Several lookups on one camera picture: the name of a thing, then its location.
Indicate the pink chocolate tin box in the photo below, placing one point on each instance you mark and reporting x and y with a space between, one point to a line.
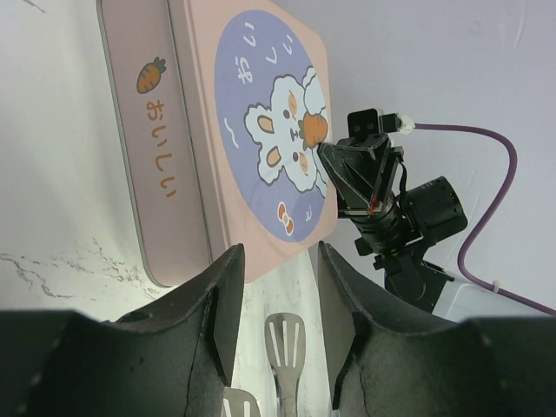
146 86

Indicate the metal tongs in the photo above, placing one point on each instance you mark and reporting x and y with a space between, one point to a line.
285 342

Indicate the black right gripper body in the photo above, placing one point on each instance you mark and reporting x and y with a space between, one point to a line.
382 232

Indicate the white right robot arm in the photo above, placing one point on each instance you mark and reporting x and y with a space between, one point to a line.
431 213

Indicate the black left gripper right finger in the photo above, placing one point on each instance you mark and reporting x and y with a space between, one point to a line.
386 357

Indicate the metal tin lid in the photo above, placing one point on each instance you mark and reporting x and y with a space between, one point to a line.
256 93

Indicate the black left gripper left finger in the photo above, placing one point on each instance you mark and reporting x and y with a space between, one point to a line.
172 357

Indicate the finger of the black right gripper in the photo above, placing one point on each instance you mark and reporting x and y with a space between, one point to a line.
353 166

